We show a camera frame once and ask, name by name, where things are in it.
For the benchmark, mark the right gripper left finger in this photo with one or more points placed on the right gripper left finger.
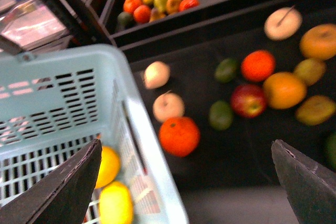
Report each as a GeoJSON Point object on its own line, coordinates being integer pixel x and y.
{"type": "Point", "coordinates": [63, 196]}

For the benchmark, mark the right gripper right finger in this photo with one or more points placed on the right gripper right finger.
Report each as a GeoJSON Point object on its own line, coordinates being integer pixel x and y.
{"type": "Point", "coordinates": [310, 187]}

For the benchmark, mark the yellow lemon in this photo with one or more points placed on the yellow lemon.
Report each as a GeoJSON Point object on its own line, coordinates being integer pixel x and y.
{"type": "Point", "coordinates": [109, 167]}
{"type": "Point", "coordinates": [115, 204]}

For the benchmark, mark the light blue shopping basket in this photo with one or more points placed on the light blue shopping basket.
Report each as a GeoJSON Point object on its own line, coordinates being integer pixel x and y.
{"type": "Point", "coordinates": [54, 104]}

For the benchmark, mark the green avocado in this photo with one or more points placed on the green avocado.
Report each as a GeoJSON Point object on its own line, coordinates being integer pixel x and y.
{"type": "Point", "coordinates": [330, 150]}

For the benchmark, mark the orange yellow apple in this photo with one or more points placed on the orange yellow apple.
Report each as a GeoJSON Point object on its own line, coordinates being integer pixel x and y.
{"type": "Point", "coordinates": [284, 90]}

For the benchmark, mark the red apple near limes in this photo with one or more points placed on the red apple near limes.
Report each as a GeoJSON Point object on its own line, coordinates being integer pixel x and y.
{"type": "Point", "coordinates": [248, 101]}

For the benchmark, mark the green lime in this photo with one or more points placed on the green lime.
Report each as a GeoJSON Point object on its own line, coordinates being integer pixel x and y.
{"type": "Point", "coordinates": [220, 115]}
{"type": "Point", "coordinates": [226, 70]}

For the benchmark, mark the small brown yellow fruit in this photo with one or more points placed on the small brown yellow fruit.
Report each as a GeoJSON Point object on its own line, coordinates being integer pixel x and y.
{"type": "Point", "coordinates": [310, 71]}

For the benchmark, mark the large orange mandarin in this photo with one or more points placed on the large orange mandarin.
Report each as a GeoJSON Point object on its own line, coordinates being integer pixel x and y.
{"type": "Point", "coordinates": [179, 136]}

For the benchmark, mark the orange tangerine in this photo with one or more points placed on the orange tangerine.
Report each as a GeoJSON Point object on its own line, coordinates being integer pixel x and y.
{"type": "Point", "coordinates": [258, 66]}

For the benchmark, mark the white pear with stem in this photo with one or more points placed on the white pear with stem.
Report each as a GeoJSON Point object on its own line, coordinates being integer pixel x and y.
{"type": "Point", "coordinates": [168, 105]}

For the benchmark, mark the orange yellow persimmon upper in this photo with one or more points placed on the orange yellow persimmon upper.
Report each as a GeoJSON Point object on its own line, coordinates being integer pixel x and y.
{"type": "Point", "coordinates": [319, 42]}

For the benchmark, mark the black wood display stand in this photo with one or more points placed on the black wood display stand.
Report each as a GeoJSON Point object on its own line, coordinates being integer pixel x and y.
{"type": "Point", "coordinates": [194, 43]}

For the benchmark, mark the pale white pear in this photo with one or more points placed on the pale white pear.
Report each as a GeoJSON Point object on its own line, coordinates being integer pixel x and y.
{"type": "Point", "coordinates": [282, 23]}

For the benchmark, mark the glass top freezer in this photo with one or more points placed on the glass top freezer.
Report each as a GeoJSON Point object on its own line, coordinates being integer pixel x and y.
{"type": "Point", "coordinates": [31, 25]}

